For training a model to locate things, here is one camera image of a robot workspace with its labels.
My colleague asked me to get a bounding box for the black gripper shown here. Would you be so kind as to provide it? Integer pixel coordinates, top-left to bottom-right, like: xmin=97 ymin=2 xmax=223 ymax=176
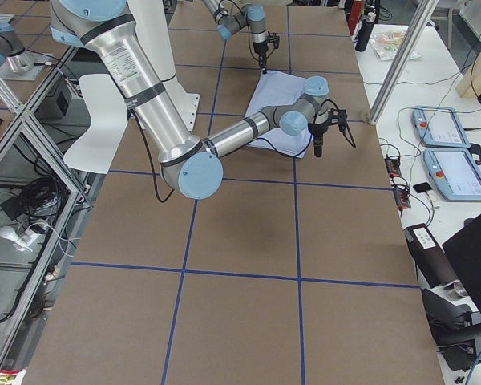
xmin=309 ymin=111 xmax=329 ymax=157
xmin=253 ymin=39 xmax=269 ymax=74

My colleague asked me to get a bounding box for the light blue striped shirt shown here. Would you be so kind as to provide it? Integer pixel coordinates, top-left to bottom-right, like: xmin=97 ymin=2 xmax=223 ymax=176
xmin=243 ymin=70 xmax=313 ymax=160

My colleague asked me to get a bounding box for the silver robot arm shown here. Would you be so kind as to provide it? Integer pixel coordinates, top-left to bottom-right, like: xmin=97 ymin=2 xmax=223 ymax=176
xmin=50 ymin=1 xmax=332 ymax=200
xmin=203 ymin=0 xmax=280 ymax=74

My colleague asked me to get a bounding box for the orange terminal block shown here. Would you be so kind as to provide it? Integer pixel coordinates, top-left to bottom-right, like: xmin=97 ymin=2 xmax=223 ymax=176
xmin=384 ymin=157 xmax=402 ymax=177

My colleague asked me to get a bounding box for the black water bottle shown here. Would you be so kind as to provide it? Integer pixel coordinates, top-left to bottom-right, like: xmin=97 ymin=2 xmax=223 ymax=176
xmin=354 ymin=12 xmax=377 ymax=52

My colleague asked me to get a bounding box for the upper blue teach pendant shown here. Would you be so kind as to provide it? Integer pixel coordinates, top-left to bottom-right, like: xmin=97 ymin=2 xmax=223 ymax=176
xmin=412 ymin=106 xmax=471 ymax=149

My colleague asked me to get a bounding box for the blue teach pendant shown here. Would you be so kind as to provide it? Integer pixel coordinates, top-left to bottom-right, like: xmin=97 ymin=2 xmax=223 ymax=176
xmin=422 ymin=148 xmax=481 ymax=202
xmin=412 ymin=106 xmax=471 ymax=149

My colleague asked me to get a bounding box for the lower blue teach pendant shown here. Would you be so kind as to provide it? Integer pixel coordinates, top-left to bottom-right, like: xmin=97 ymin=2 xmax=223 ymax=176
xmin=422 ymin=148 xmax=481 ymax=202

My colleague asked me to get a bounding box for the white plastic chair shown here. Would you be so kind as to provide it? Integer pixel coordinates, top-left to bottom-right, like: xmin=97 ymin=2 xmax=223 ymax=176
xmin=63 ymin=74 xmax=128 ymax=174

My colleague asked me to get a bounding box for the black cylinder with label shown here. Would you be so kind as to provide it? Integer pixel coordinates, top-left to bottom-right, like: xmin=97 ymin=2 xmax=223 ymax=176
xmin=403 ymin=224 xmax=468 ymax=300

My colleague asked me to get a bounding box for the black monitor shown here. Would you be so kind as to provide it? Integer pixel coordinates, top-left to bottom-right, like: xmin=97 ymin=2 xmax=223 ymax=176
xmin=443 ymin=214 xmax=481 ymax=312

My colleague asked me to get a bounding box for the white power strip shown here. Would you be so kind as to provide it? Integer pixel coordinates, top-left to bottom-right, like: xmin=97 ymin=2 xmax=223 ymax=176
xmin=0 ymin=226 xmax=43 ymax=252

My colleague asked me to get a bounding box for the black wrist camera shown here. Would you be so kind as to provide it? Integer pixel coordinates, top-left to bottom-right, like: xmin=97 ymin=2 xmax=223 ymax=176
xmin=325 ymin=108 xmax=349 ymax=132
xmin=265 ymin=31 xmax=280 ymax=50

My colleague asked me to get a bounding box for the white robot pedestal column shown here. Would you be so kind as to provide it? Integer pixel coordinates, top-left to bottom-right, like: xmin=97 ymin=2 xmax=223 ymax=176
xmin=127 ymin=0 xmax=200 ymax=132

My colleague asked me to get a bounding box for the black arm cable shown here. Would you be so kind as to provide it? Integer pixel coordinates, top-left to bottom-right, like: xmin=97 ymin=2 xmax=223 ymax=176
xmin=130 ymin=111 xmax=177 ymax=203

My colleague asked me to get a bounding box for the grey aluminium frame post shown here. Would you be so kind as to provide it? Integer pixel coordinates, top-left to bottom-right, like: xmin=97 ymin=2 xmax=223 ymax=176
xmin=368 ymin=0 xmax=438 ymax=125

